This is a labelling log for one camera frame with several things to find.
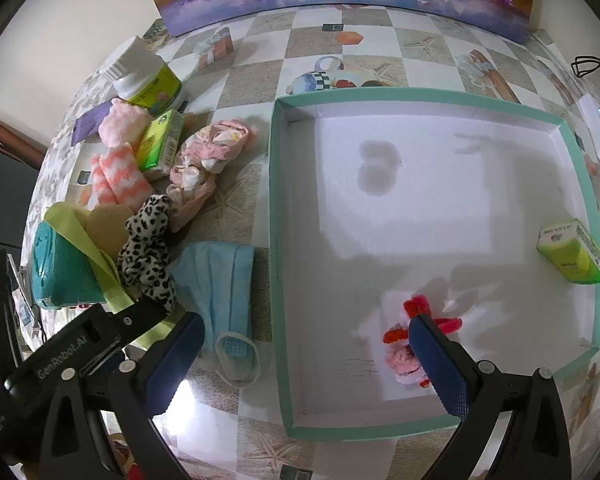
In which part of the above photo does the white box with teal rim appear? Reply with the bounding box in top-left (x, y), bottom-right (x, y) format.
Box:
top-left (269, 86), bottom-right (600, 442)

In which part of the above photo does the white green label pill bottle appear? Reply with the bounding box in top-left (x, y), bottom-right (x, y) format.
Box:
top-left (111, 36), bottom-right (188, 113)

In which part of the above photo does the white power strip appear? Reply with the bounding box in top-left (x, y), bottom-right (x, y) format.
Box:
top-left (580, 92), bottom-right (600, 168)

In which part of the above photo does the black cable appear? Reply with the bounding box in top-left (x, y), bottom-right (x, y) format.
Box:
top-left (571, 55), bottom-right (600, 80)

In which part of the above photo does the blue face mask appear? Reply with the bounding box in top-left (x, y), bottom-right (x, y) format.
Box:
top-left (170, 241), bottom-right (263, 386)

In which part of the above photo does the dark cabinet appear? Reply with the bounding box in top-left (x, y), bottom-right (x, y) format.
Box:
top-left (0, 110), bottom-right (48, 261)

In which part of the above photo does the purple snack packet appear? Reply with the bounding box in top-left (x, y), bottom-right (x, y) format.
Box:
top-left (72, 100), bottom-right (116, 143)

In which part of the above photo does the checkered printed tablecloth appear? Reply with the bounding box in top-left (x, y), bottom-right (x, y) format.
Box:
top-left (27, 2), bottom-right (600, 480)

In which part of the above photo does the teal sponge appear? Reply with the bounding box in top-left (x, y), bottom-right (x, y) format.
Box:
top-left (31, 221), bottom-right (108, 311)

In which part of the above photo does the yellow-green cloth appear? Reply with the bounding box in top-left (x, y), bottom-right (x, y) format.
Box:
top-left (44, 201), bottom-right (176, 353)

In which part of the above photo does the leopard print scrunchie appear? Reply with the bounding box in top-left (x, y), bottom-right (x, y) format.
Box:
top-left (116, 194), bottom-right (178, 316)

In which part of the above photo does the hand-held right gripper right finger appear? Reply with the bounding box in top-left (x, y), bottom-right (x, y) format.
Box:
top-left (408, 313), bottom-right (582, 480)

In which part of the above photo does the flower painting canvas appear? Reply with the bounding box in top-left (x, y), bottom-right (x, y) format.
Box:
top-left (136, 0), bottom-right (538, 45)

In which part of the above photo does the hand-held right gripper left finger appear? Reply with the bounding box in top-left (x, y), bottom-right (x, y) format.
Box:
top-left (37, 311), bottom-right (207, 480)

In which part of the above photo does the green tissue packet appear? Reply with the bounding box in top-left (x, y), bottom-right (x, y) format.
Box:
top-left (536, 218), bottom-right (600, 286)
top-left (136, 109), bottom-right (186, 173)

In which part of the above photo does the pink floral cloth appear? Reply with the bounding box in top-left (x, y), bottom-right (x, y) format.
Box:
top-left (166, 118), bottom-right (260, 233)

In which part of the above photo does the pink white striped fluffy sock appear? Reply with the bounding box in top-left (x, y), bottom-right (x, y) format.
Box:
top-left (89, 142), bottom-right (153, 208)

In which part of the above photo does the red pink plush toy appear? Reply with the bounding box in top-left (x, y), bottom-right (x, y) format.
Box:
top-left (382, 296), bottom-right (463, 390)

